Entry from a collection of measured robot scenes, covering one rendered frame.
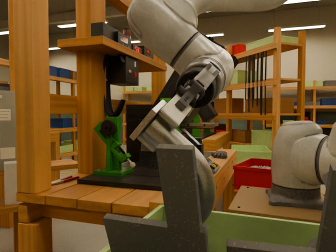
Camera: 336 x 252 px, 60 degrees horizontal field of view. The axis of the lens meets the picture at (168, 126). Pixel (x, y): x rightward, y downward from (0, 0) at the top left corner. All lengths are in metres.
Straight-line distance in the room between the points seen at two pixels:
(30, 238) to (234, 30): 10.18
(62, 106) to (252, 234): 1.06
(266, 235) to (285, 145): 0.40
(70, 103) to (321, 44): 9.88
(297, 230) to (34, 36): 1.06
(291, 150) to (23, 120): 0.97
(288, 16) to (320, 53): 1.60
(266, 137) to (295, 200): 3.20
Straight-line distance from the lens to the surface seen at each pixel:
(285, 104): 4.30
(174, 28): 0.66
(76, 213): 1.24
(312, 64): 10.71
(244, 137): 4.65
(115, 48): 1.50
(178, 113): 0.38
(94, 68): 1.54
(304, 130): 1.02
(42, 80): 1.24
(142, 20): 0.68
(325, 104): 10.13
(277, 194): 1.06
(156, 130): 0.37
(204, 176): 0.38
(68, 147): 7.40
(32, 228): 1.29
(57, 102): 1.44
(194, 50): 0.65
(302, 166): 1.00
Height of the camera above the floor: 1.19
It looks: 2 degrees down
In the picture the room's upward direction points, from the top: straight up
